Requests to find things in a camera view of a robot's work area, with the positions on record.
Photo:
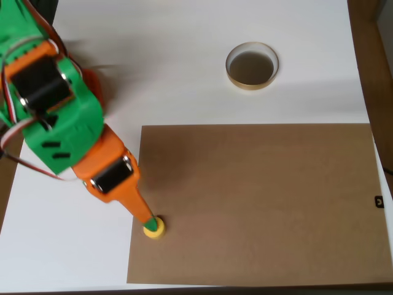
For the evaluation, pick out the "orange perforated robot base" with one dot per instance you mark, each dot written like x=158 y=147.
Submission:
x=93 y=83

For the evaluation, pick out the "small yellow peg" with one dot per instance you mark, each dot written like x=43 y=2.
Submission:
x=159 y=232

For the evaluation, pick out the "brown cardboard sheet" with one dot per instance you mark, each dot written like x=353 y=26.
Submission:
x=255 y=202

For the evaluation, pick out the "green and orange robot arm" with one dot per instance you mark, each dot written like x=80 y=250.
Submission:
x=70 y=123

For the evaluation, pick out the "large white board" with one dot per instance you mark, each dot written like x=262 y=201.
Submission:
x=172 y=77

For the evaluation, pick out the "round shallow dish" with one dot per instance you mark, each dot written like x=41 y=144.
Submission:
x=251 y=69

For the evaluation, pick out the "small black tag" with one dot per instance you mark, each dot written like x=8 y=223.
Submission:
x=379 y=202

